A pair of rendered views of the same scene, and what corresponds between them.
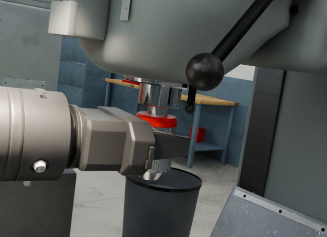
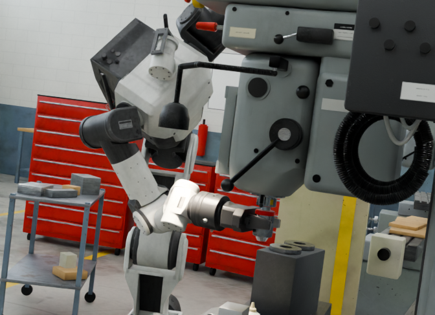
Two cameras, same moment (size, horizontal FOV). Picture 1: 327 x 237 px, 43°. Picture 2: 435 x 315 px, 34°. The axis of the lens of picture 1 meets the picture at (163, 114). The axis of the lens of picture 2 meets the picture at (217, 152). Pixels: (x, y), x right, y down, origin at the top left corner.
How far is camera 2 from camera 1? 1.46 m
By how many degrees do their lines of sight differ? 58
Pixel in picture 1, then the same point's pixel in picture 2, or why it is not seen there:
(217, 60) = (226, 181)
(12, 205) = (260, 269)
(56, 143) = (210, 212)
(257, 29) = (275, 170)
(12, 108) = (199, 198)
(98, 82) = not seen: outside the picture
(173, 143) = (260, 222)
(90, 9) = (223, 163)
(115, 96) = not seen: outside the picture
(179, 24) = (236, 168)
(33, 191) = (271, 264)
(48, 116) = (210, 202)
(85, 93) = not seen: outside the picture
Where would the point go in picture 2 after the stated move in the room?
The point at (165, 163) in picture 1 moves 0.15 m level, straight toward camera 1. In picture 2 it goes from (261, 232) to (205, 230)
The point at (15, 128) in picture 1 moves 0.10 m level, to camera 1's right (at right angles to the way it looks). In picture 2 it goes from (198, 204) to (219, 212)
